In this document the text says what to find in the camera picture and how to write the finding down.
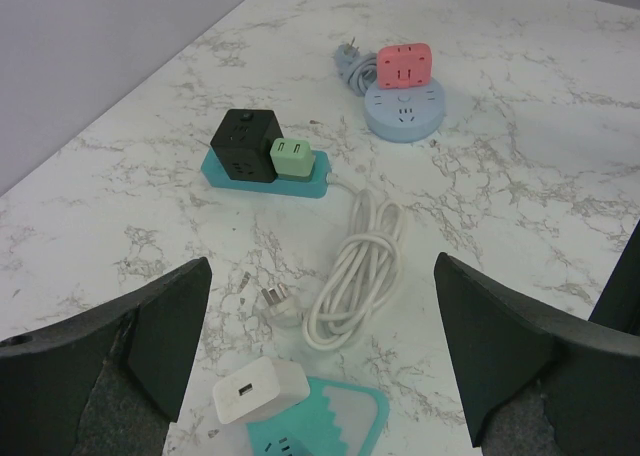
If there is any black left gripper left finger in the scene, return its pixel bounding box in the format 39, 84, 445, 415
1, 258, 212, 455

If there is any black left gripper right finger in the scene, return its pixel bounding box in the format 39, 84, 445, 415
434, 253, 639, 455

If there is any pink plug adapter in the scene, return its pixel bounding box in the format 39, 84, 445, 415
376, 43, 433, 89

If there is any white charger plug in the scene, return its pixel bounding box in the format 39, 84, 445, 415
212, 356, 311, 425

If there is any teal triangular power strip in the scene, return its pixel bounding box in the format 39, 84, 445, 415
247, 377, 390, 456

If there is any green plug adapter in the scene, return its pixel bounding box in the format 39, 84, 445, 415
270, 138, 315, 181

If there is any blue rectangular power strip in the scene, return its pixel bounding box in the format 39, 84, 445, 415
199, 145, 332, 201

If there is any black cube charger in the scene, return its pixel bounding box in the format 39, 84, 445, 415
210, 109, 283, 183

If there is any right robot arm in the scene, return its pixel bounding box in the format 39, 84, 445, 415
415, 0, 639, 346

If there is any blue round power strip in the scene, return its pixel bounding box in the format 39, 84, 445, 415
364, 78, 445, 143

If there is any grey coiled cord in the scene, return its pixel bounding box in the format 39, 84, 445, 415
334, 36, 382, 97

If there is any white coiled power cord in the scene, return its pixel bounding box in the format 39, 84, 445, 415
253, 171, 407, 351

